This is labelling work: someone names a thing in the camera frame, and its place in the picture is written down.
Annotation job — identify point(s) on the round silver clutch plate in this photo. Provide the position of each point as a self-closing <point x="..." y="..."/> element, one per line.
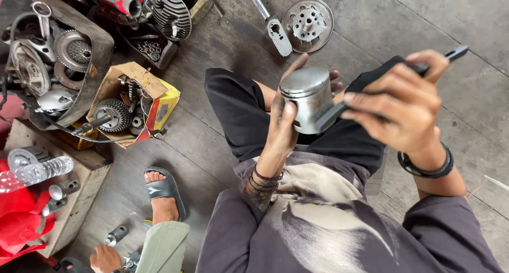
<point x="308" y="24"/>

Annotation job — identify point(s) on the black slide sandal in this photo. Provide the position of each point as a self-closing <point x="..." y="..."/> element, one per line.
<point x="169" y="189"/>

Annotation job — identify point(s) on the red cloth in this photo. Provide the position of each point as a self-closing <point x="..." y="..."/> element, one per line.
<point x="20" y="221"/>

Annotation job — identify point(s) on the person's black shorts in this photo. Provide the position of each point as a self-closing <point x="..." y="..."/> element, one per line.
<point x="234" y="106"/>

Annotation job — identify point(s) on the person's right hand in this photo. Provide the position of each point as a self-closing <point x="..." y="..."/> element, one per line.
<point x="409" y="110"/>

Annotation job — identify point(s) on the wooden block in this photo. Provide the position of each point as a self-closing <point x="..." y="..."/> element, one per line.
<point x="85" y="173"/>

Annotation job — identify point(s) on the small silver slotted cylinder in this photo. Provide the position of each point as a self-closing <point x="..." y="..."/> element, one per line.
<point x="53" y="206"/>
<point x="115" y="236"/>
<point x="63" y="189"/>

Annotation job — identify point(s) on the small silver metal part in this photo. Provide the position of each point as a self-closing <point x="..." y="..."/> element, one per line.
<point x="131" y="261"/>

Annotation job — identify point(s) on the black rubber wristband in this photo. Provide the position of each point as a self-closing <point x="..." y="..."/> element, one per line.
<point x="427" y="171"/>

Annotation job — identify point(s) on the clear plastic water bottle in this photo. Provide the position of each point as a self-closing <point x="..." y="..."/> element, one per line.
<point x="39" y="171"/>

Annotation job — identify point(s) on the grey low stool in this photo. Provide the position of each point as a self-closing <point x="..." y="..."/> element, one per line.
<point x="375" y="177"/>

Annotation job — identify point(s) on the rubber tub of engine parts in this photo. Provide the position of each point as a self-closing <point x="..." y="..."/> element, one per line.
<point x="59" y="62"/>

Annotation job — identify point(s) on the cardboard box of gears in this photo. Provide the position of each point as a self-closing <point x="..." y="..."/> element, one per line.
<point x="131" y="106"/>

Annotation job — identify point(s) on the person's left hand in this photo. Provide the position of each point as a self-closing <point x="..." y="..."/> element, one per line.
<point x="280" y="133"/>

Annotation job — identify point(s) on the metal tray of nuts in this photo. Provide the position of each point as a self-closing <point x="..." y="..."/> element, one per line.
<point x="151" y="50"/>

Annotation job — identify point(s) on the person's grey bleached shirt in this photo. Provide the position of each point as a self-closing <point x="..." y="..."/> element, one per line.
<point x="318" y="233"/>

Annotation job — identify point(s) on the silver metal piston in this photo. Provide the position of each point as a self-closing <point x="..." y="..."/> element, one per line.
<point x="309" y="102"/>

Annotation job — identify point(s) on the black finned cylinder head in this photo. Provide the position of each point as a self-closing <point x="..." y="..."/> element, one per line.
<point x="171" y="16"/>

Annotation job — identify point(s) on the black scraper tool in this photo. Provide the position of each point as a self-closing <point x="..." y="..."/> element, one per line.
<point x="457" y="53"/>

